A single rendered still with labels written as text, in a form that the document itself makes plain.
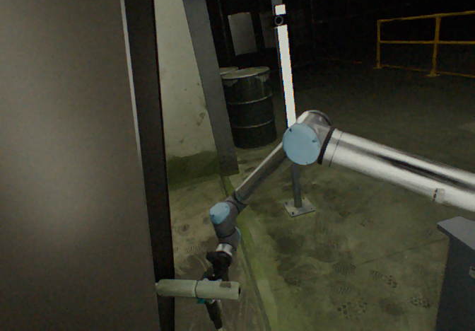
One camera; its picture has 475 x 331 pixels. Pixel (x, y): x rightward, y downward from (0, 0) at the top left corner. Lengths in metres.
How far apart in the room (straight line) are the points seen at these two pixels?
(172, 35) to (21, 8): 2.20
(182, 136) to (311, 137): 2.00
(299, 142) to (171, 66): 1.89
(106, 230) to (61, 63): 0.22
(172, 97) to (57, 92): 2.23
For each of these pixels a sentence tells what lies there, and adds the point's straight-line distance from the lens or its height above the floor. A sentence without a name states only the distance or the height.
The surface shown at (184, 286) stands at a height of 0.58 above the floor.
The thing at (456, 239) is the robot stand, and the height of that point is 0.64.
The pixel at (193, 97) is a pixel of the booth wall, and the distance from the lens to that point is 2.59.
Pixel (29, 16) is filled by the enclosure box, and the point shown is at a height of 1.40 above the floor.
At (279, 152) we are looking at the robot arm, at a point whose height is 0.91.
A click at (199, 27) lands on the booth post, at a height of 1.42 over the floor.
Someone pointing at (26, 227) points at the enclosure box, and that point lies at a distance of 0.46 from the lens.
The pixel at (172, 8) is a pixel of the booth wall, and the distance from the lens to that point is 2.55.
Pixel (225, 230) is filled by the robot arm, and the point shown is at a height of 0.59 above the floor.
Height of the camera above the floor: 1.35
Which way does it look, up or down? 24 degrees down
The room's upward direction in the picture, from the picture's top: 11 degrees counter-clockwise
